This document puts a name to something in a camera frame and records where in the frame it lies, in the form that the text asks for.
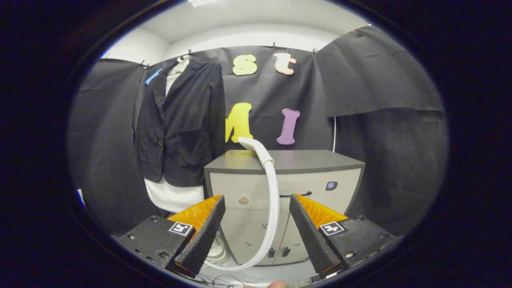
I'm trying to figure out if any white steamer base with poles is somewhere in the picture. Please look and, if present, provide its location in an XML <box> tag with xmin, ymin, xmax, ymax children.
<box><xmin>208</xmin><ymin>234</ymin><xmax>231</xmax><ymax>264</ymax></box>

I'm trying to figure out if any white clothes hanger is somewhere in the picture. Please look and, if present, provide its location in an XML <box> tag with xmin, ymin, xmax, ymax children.
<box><xmin>168</xmin><ymin>55</ymin><xmax>192</xmax><ymax>76</ymax></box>

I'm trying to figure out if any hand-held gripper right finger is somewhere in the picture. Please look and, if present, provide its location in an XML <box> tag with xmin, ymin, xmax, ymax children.
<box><xmin>289</xmin><ymin>194</ymin><xmax>396</xmax><ymax>278</ymax></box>

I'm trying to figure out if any black backdrop cloth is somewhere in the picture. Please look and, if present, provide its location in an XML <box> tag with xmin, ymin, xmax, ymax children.
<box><xmin>68</xmin><ymin>25</ymin><xmax>448</xmax><ymax>240</ymax></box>

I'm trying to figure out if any black jacket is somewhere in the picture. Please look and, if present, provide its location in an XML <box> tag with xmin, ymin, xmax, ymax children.
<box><xmin>134</xmin><ymin>56</ymin><xmax>226</xmax><ymax>188</ymax></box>

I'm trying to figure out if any grey cabinet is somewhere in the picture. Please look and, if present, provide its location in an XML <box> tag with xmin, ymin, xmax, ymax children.
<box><xmin>204</xmin><ymin>150</ymin><xmax>366</xmax><ymax>266</ymax></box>

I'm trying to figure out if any white garment steamer nozzle with hose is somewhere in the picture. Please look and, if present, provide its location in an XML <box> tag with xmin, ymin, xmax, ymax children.
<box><xmin>204</xmin><ymin>137</ymin><xmax>280</xmax><ymax>272</ymax></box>

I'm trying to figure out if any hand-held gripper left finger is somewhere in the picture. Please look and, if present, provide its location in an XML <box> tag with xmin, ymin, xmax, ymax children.
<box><xmin>116</xmin><ymin>195</ymin><xmax>226</xmax><ymax>278</ymax></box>

